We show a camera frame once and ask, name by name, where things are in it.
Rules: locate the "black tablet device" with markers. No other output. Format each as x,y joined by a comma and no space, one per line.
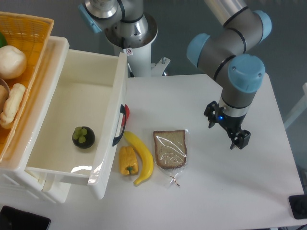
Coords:
15,219

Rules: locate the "red bell pepper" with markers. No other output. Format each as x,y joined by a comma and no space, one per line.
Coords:
125,117

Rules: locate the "dark purple mangosteen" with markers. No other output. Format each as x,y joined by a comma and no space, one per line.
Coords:
83,137

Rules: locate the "orange wicker basket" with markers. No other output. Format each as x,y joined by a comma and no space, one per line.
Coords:
30,35

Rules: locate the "round white bun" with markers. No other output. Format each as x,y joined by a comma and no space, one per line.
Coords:
13,62

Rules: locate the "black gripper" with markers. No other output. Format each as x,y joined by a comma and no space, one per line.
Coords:
232,125

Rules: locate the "long white bread roll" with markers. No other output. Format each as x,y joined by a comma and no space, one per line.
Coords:
11,105

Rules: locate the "yellow bell pepper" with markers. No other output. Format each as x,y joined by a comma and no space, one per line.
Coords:
128,163

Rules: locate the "brown bread in basket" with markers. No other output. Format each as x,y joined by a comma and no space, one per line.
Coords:
4,94

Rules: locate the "wrapped bread slice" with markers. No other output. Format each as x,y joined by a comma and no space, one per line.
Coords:
171,149

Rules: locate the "white drawer cabinet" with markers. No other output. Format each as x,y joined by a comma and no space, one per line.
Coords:
16,180

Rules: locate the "white drawer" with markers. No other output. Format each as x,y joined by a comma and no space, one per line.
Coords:
90,92

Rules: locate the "green vegetable in basket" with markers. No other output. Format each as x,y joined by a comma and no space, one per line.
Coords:
3,41

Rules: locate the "yellow banana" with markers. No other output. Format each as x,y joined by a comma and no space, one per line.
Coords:
145,155

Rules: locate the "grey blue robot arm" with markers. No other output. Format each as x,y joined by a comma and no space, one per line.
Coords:
224,59

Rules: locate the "white frame at right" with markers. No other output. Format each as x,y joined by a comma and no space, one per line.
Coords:
297,109

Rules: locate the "black device at right edge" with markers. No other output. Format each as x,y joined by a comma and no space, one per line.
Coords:
298,204

